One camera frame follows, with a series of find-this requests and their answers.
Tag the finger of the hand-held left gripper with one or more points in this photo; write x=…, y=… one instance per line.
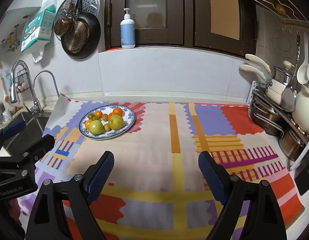
x=42, y=146
x=13, y=128

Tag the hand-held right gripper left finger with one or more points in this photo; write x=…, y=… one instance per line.
x=100, y=177

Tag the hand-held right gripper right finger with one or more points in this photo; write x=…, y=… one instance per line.
x=212, y=177

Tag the blue white patterned plate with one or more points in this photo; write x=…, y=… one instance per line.
x=112, y=133

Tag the green apple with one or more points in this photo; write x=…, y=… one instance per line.
x=96, y=127
x=116, y=122

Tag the brown kiwi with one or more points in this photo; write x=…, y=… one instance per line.
x=107, y=127
x=105, y=116

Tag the green tangerine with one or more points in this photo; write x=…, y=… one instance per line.
x=91, y=116
x=96, y=119

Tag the large orange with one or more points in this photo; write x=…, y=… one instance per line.
x=117, y=111

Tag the steel kitchen sink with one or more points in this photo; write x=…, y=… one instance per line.
x=32, y=127

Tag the chrome gooseneck faucet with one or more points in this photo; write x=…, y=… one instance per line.
x=37, y=106

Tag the small orange tangerine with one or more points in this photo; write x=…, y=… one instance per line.
x=88, y=124
x=110, y=117
x=98, y=114

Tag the colourful patterned mat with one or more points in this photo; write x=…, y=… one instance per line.
x=157, y=140

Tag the clear plastic bag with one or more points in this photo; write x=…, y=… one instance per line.
x=38, y=55

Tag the black induction cooktop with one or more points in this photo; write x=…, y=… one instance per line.
x=305, y=177

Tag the white plastic rack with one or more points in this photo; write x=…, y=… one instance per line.
x=254, y=90

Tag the green white cardboard box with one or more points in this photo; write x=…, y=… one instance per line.
x=37, y=27

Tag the steel ladle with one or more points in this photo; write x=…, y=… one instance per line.
x=288, y=100

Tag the brass perforated strainer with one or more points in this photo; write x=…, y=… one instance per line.
x=75, y=38

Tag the small brass pot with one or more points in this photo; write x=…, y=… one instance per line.
x=64, y=26

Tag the white kettle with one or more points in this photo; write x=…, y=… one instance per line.
x=304, y=107

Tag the stainless steel lidded pot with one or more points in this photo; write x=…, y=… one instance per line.
x=282, y=75

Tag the black frying pan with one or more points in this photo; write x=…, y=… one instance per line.
x=94, y=25

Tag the blue white pump bottle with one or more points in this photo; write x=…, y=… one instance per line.
x=127, y=33

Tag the brass wall hook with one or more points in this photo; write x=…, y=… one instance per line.
x=16, y=31
x=10, y=41

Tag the dark brown window frame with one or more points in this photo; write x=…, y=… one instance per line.
x=184, y=17

